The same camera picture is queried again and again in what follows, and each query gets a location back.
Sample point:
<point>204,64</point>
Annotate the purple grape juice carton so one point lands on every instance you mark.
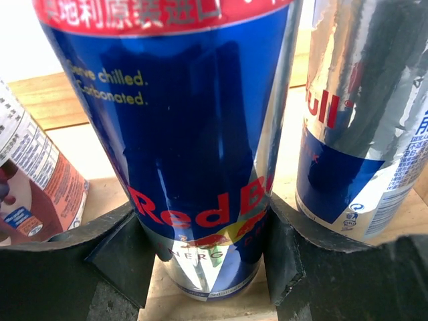
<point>42,194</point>

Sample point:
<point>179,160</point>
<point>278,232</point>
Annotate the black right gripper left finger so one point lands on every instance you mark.
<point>98,271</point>

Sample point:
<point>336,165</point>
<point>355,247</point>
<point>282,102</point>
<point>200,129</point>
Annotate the silver Red Bull can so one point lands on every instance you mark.
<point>364,134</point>

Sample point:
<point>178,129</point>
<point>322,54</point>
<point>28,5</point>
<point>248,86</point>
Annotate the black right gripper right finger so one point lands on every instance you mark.
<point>314,273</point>

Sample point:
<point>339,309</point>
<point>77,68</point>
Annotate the blue Red Bull can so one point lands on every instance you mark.
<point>187,99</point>

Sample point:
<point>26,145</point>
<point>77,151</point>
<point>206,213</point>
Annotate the light wooden shelf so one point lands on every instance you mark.
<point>55,105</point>

